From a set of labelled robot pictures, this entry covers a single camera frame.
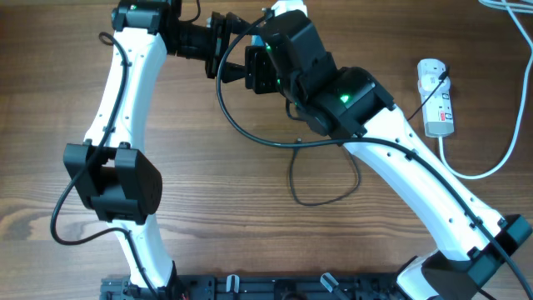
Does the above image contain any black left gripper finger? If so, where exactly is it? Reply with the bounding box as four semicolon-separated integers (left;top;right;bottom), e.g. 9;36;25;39
227;16;259;35
221;62;247;83

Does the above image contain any black usb charger cable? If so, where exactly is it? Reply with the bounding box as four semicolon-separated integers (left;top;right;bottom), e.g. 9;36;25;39
285;66;451;208

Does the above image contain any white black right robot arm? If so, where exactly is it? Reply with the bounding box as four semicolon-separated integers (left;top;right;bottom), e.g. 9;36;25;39
258;9;532;299

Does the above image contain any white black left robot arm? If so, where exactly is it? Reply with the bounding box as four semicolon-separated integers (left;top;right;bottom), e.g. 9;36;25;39
63;1;258;299

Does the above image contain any white charger plug adapter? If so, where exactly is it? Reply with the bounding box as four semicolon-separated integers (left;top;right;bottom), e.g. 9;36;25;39
418;72;451;95

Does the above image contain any white power strip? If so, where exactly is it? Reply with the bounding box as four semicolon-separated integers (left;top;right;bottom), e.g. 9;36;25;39
417;58;455;138

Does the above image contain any white power strip cord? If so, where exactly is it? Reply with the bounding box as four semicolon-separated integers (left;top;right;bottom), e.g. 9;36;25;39
436;0;533;181

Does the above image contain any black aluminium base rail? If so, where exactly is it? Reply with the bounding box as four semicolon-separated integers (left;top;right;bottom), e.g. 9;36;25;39
99;272;403;300

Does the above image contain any white cables top corner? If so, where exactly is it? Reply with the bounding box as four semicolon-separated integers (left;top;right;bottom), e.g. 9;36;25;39
477;0;533;14

